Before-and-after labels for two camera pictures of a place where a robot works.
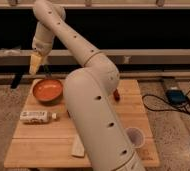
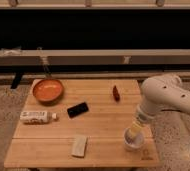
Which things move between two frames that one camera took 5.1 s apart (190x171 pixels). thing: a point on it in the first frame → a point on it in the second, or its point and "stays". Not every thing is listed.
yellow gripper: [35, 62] → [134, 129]
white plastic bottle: [36, 117] stays
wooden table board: [50, 144] stays
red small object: [116, 95] stays
